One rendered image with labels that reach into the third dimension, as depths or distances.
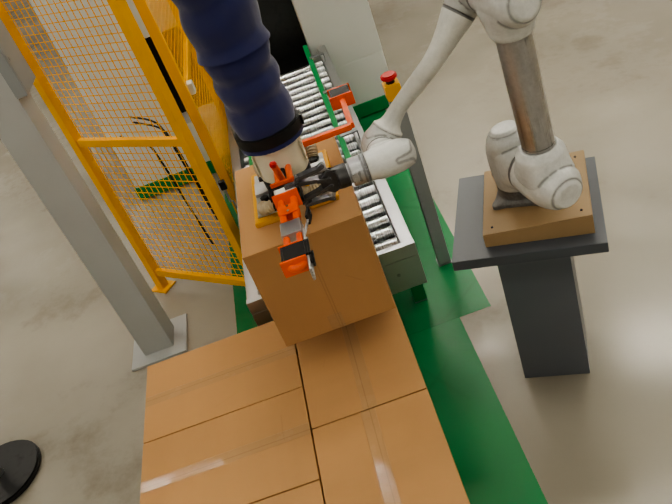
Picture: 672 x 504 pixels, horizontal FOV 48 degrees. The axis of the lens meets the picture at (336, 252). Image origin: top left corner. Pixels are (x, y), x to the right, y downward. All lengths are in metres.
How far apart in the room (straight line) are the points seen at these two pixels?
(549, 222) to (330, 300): 0.76
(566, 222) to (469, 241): 0.34
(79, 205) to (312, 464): 1.71
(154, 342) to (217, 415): 1.33
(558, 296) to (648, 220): 1.07
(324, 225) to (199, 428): 0.85
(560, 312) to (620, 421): 0.45
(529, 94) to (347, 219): 0.65
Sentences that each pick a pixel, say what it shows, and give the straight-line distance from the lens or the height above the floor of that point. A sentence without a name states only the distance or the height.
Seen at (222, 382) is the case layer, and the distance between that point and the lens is 2.83.
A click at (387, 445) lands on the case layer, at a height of 0.54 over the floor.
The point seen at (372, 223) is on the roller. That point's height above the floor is 0.55.
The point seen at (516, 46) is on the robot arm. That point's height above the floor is 1.46.
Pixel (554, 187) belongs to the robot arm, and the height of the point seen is 1.02.
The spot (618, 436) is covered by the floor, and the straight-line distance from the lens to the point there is 2.96.
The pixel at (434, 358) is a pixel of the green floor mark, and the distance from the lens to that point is 3.33.
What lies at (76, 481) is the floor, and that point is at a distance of 3.72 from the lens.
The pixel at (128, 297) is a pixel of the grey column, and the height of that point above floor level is 0.39.
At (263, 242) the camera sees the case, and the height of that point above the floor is 1.07.
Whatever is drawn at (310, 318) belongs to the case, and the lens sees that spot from 2.56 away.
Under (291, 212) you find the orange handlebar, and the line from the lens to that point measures 2.27.
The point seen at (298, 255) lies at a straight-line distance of 2.01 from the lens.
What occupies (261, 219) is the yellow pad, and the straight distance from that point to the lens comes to 2.50.
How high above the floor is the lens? 2.37
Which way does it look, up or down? 35 degrees down
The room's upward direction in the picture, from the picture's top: 22 degrees counter-clockwise
